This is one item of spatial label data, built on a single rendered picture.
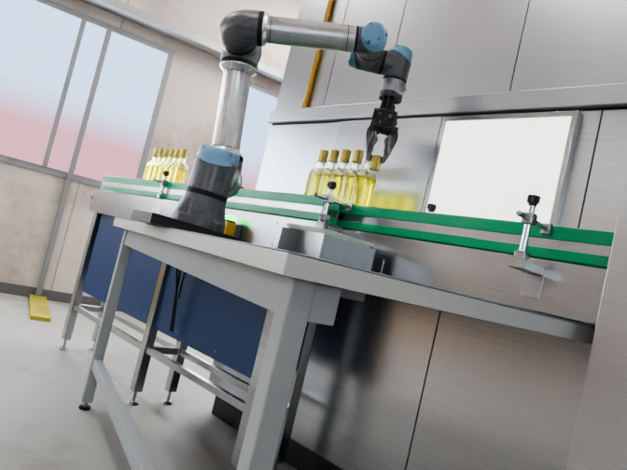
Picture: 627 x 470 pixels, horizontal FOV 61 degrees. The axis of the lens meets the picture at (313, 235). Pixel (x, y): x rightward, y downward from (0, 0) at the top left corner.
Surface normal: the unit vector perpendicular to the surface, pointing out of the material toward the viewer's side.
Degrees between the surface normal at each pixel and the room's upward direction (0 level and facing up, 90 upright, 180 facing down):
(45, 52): 90
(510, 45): 90
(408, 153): 90
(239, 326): 90
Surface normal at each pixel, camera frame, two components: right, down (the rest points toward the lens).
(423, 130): -0.69, -0.21
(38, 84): 0.48, 0.06
